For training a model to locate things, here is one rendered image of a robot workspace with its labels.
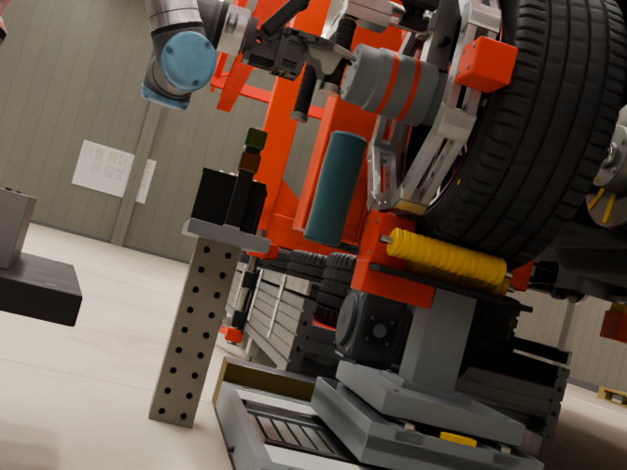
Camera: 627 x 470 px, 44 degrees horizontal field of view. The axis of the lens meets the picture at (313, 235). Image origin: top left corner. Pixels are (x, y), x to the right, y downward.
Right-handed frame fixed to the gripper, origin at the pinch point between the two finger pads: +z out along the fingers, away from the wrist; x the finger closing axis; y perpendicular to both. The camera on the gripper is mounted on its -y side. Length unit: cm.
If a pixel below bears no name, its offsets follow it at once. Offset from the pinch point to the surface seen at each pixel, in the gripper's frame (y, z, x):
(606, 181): 4, 68, -15
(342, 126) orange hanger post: 1, 14, -60
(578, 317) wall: -1, 509, -773
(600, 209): 9, 72, -23
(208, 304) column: 55, -11, -30
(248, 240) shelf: 39.3, -8.1, -10.6
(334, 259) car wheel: 35, 29, -98
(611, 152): -2, 67, -14
